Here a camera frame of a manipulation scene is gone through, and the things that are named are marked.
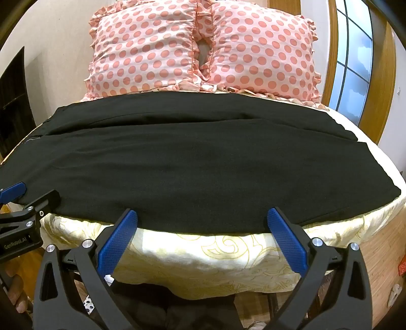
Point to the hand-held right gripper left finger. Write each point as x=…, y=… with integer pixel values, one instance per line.
x=117, y=241

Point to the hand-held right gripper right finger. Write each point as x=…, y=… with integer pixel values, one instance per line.
x=287, y=241

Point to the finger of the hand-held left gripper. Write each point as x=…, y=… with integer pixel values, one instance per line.
x=14, y=190
x=44, y=200

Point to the black pants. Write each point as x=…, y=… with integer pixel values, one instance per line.
x=203, y=165

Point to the person's left hand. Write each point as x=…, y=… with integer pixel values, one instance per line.
x=17, y=293

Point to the dark cabinet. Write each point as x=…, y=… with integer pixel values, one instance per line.
x=12, y=104

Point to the yellow patterned bed sheet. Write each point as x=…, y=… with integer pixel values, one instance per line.
x=203, y=260

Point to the red object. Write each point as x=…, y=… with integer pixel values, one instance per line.
x=402, y=269

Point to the white object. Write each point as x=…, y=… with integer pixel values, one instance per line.
x=395, y=293

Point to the pink polka dot pillow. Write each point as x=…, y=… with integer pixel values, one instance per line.
x=142, y=47
x=263, y=47

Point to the glass window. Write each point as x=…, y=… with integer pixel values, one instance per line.
x=355, y=63

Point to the wooden window frame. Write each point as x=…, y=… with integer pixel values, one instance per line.
x=383, y=79

